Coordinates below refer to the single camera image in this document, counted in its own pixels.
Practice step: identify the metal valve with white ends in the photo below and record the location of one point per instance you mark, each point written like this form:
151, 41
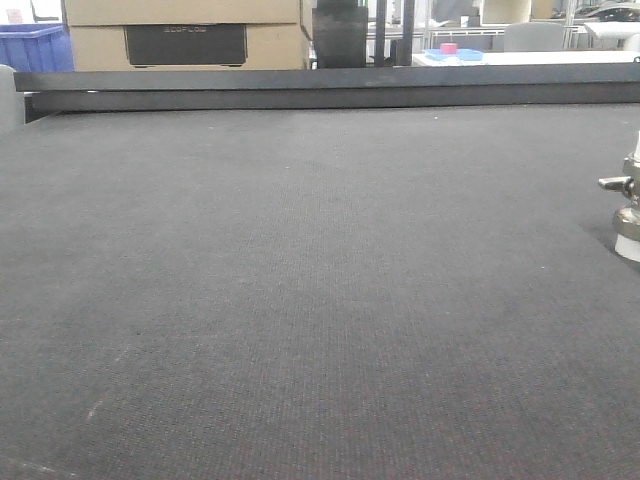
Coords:
626, 219

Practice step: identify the black conveyor belt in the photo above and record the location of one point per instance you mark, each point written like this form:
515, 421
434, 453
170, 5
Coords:
374, 294

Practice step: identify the cardboard box with black print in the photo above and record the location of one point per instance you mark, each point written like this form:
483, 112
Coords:
190, 47

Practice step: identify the black bin behind conveyor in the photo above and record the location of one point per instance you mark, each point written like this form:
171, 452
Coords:
339, 34

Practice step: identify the upper cardboard box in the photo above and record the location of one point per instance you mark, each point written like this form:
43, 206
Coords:
131, 12

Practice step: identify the light blue tray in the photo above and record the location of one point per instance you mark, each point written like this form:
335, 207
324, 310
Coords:
461, 54

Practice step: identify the grey office chair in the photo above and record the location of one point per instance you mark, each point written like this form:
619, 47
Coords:
533, 37

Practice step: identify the grey chair edge left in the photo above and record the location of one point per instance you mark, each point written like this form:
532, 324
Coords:
12, 106

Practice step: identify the white table background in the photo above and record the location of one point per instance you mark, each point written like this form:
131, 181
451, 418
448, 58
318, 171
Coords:
536, 58

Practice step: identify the blue plastic crate background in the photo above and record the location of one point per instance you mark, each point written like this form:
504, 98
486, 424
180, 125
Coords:
41, 47

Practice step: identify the black vertical post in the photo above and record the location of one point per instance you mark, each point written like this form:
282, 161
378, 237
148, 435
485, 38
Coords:
403, 55

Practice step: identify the black conveyor side rail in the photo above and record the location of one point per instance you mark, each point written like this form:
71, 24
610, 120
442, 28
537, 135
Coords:
330, 89

